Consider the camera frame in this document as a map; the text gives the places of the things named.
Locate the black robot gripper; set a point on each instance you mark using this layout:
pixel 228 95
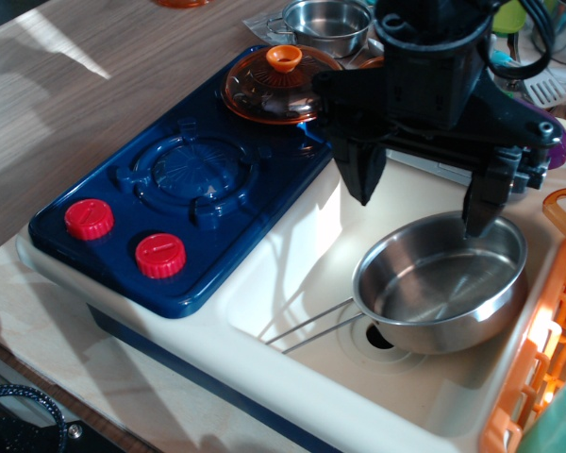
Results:
pixel 434 98

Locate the small steel frying pan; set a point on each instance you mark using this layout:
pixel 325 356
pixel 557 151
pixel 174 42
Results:
pixel 426 287

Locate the cream toy sink unit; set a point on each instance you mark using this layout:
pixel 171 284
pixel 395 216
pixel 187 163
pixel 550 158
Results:
pixel 339 388

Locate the blue toy stove top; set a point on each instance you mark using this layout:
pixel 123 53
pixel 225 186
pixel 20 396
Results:
pixel 215 180

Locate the red stove knob right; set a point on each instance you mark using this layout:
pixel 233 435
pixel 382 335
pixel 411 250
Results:
pixel 160 255

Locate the red stove knob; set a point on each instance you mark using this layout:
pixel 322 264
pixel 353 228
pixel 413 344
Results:
pixel 89 219
pixel 160 255

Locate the red stove knob left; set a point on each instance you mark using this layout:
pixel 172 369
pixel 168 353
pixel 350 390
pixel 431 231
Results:
pixel 89 219

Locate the purple toy eggplant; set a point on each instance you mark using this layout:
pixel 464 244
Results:
pixel 557 154

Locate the metal slotted spatula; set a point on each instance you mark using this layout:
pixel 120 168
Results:
pixel 544 90

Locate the orange transparent pot lid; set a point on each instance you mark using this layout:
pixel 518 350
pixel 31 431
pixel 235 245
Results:
pixel 273 85

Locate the green plastic cup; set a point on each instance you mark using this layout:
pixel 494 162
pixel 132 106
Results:
pixel 509 19

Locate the orange plastic dish rack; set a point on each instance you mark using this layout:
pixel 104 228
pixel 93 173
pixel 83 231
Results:
pixel 539 369

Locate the teal plastic cup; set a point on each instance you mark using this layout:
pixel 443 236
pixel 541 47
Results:
pixel 548 434

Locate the steel pot with handles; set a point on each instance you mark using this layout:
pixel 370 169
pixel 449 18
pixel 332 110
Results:
pixel 338 28

